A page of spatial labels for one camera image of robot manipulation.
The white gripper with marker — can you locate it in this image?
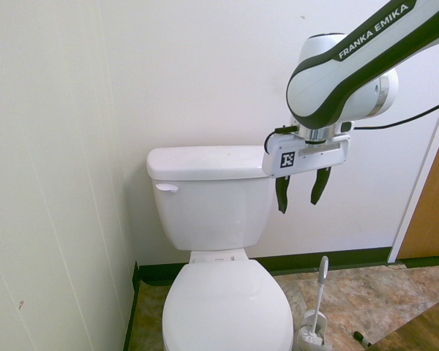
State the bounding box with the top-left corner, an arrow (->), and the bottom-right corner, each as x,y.
261,133 -> 351,214

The white toilet tank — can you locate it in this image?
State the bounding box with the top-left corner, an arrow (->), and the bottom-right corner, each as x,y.
151,171 -> 271,251

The white toilet tank lid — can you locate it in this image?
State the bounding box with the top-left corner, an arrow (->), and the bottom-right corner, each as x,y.
146,145 -> 271,181

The white toilet brush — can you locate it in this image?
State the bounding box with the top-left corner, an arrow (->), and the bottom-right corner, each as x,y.
308,255 -> 330,339

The white toilet seat lid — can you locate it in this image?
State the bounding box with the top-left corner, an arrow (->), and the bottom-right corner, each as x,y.
162,260 -> 294,351

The white toilet brush holder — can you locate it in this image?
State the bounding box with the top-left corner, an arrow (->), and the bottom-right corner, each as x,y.
296,310 -> 334,351

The brown wooden door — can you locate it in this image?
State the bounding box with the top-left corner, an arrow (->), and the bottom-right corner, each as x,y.
398,104 -> 439,260

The white door frame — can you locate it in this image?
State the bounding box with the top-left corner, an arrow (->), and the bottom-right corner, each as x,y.
387,85 -> 439,264

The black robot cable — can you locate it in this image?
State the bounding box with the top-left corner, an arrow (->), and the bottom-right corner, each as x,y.
352,97 -> 439,131

